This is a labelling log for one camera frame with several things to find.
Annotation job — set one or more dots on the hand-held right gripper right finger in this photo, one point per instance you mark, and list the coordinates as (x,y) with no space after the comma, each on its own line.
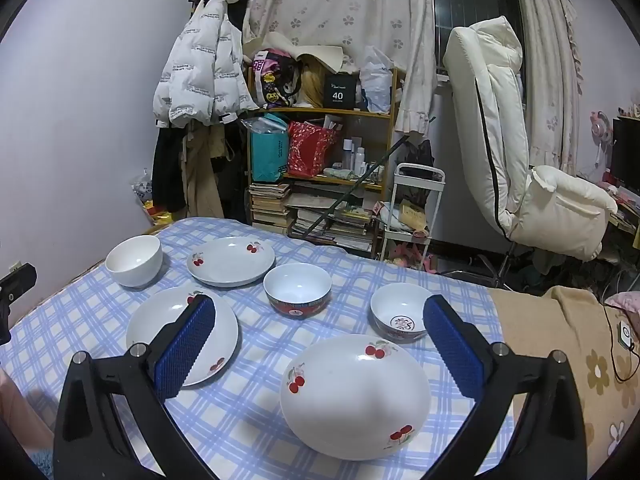
(452,347)

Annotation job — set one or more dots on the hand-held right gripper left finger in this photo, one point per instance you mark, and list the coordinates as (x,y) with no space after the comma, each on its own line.
(185,347)

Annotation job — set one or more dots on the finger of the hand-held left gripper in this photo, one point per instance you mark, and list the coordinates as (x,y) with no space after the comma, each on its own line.
(20,282)

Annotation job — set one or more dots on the white cherry print plate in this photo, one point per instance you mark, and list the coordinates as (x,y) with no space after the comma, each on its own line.
(225,265)
(225,340)
(355,400)

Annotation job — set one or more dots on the bowl with red character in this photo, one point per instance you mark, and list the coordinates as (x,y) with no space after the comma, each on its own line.
(397,310)

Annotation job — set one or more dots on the plain white bowl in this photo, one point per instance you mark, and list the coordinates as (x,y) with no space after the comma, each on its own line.
(134,265)

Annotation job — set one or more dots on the red patterned bowl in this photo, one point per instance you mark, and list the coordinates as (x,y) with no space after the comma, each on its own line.
(297,287)

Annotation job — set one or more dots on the blue checkered cloth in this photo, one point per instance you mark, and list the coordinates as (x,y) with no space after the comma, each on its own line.
(240,415)

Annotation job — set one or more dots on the brown floral blanket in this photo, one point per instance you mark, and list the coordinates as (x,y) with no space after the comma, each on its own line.
(550,320)

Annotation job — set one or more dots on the pink toy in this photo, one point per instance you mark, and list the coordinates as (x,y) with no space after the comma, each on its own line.
(407,255)

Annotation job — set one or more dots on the yellow plastic bag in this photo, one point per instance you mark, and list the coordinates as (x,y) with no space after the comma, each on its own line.
(157,215)

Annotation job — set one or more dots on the white utility cart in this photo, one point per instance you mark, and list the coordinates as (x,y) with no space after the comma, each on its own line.
(434,200)

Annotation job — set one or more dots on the pile of magazines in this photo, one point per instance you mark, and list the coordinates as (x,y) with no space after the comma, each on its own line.
(345,232)

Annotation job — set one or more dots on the stack of books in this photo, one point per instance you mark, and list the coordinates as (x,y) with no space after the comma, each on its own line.
(269,210)

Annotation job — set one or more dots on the white charger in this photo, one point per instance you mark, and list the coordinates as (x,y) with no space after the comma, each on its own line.
(624,335)

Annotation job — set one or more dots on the beige hanging coat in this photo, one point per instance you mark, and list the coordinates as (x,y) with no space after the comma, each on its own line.
(202,175)

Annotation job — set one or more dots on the black hanging garment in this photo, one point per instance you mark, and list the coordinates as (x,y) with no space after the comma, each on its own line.
(167,170)

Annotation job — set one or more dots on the pink pillow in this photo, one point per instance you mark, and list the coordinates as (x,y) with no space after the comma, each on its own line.
(625,301)

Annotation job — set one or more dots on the thin dark pole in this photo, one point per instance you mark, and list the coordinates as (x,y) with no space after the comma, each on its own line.
(345,192)

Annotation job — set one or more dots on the white cosmetic bottle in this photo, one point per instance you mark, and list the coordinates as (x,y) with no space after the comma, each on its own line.
(359,160)
(347,152)

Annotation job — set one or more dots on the teal paper bag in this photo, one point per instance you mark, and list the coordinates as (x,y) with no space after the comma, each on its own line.
(267,152)

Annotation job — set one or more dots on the wooden shelf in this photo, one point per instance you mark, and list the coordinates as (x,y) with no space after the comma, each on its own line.
(382,140)

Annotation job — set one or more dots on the red gift bag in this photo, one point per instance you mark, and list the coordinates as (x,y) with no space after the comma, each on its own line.
(310,150)

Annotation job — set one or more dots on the black monitor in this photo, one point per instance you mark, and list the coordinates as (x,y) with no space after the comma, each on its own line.
(627,152)

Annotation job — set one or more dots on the pink desk fan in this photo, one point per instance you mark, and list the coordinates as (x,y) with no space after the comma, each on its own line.
(600,130)

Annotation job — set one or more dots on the white puffer jacket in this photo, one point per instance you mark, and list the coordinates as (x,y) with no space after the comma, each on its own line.
(200,70)

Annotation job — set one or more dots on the white plastic bag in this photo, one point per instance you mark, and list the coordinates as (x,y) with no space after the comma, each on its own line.
(376,80)

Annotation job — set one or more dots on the black box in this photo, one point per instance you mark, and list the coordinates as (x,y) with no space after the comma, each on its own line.
(340,92)

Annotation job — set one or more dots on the pink black printed bag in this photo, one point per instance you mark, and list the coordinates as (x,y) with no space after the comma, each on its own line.
(275,80)

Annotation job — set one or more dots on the floral curtain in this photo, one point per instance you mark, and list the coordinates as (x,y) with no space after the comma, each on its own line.
(550,60)
(345,10)

